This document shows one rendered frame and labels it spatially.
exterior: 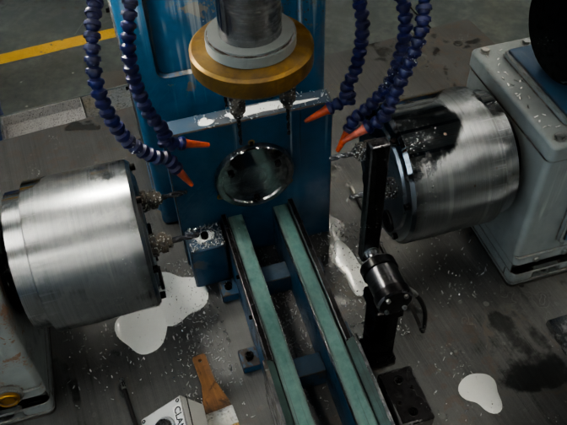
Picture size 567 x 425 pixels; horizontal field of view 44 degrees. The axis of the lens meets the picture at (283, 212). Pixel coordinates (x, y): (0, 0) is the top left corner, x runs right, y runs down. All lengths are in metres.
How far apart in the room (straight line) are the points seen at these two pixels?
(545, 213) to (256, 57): 0.60
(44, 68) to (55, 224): 2.44
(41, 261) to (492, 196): 0.72
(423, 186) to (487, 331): 0.35
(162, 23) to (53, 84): 2.18
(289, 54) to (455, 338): 0.62
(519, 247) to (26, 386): 0.89
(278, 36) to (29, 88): 2.46
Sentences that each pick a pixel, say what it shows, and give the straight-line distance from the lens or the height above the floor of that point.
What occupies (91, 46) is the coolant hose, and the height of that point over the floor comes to 1.39.
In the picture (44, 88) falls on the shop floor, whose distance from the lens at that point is 3.35.
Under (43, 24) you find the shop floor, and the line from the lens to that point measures 3.80.
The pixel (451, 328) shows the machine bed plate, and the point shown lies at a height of 0.80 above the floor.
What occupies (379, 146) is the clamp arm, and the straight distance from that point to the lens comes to 0.98.
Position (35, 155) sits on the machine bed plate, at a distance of 1.74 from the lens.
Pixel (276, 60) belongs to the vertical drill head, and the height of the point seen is 1.34.
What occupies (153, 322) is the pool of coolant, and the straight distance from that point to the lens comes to 1.35.
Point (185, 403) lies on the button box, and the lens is 0.94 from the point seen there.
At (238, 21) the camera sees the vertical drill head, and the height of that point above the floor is 1.40.
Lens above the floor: 1.90
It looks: 48 degrees down
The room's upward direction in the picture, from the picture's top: 3 degrees counter-clockwise
